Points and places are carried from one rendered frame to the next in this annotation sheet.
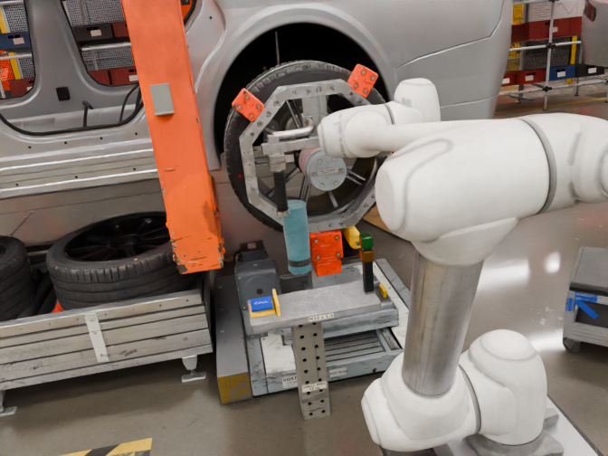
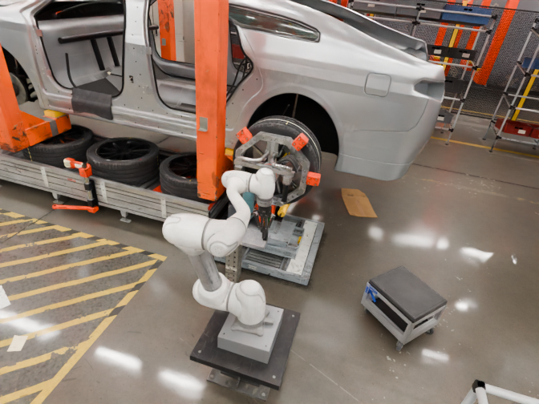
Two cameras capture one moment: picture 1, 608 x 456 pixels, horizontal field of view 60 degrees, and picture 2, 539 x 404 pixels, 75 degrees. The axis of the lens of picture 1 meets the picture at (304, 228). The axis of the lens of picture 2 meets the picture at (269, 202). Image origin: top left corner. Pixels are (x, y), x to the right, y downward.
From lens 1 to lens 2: 1.18 m
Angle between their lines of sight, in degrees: 21
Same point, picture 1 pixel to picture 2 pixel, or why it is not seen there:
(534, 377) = (249, 303)
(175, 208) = (200, 169)
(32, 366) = (138, 208)
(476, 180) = (179, 234)
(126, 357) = not seen: hidden behind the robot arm
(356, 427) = not seen: hidden behind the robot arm
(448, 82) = (374, 148)
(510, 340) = (252, 286)
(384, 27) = (345, 109)
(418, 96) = (261, 178)
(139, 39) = (199, 96)
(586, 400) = (346, 334)
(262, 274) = not seen: hidden behind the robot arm
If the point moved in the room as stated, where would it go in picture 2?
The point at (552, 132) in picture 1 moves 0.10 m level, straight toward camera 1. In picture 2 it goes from (208, 230) to (184, 238)
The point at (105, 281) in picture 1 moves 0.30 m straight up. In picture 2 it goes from (175, 185) to (173, 153)
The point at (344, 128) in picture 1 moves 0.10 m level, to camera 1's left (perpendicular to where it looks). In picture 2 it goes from (227, 179) to (211, 175)
